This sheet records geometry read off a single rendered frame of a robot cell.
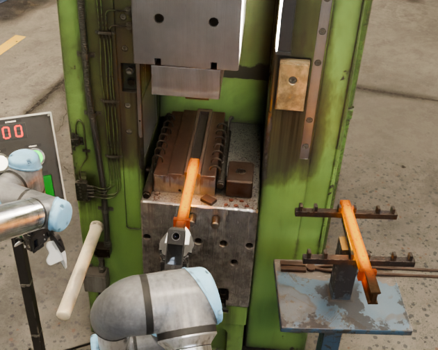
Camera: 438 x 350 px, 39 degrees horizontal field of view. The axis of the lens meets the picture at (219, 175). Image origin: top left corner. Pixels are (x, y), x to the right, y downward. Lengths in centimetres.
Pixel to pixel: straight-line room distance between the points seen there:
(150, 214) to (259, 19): 78
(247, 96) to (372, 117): 224
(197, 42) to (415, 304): 183
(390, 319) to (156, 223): 80
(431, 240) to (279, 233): 137
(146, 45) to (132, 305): 84
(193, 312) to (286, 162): 101
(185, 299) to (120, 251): 127
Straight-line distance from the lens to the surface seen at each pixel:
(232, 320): 232
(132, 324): 118
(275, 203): 218
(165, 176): 198
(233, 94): 234
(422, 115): 464
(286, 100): 194
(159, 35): 175
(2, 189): 149
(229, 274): 215
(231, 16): 170
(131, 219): 231
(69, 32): 197
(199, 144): 212
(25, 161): 154
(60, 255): 171
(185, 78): 179
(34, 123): 191
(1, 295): 305
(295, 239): 229
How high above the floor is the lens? 213
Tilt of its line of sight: 35 degrees down
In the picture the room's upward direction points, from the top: 3 degrees clockwise
